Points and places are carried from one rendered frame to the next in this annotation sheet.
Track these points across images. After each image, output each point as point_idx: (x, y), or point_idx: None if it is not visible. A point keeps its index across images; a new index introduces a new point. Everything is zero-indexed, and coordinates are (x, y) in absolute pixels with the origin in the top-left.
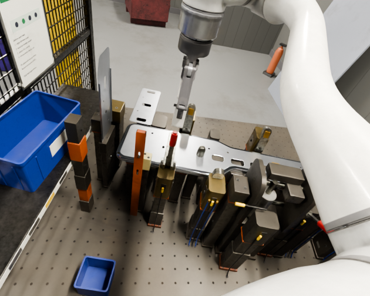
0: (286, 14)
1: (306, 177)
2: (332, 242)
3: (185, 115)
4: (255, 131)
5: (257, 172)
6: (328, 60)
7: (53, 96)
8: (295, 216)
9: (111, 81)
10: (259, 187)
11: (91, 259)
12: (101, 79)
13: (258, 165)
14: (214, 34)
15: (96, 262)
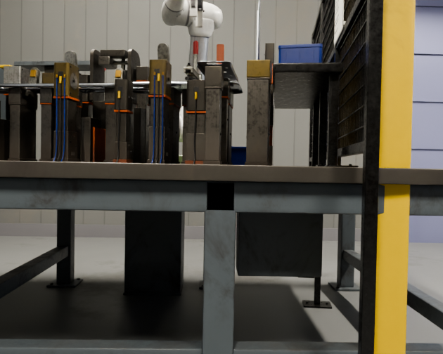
0: None
1: (183, 2)
2: (182, 10)
3: (195, 17)
4: (72, 66)
5: (135, 55)
6: None
7: (304, 46)
8: (103, 82)
9: (257, 24)
10: (138, 60)
11: (245, 150)
12: (259, 17)
13: (133, 51)
14: None
15: (241, 154)
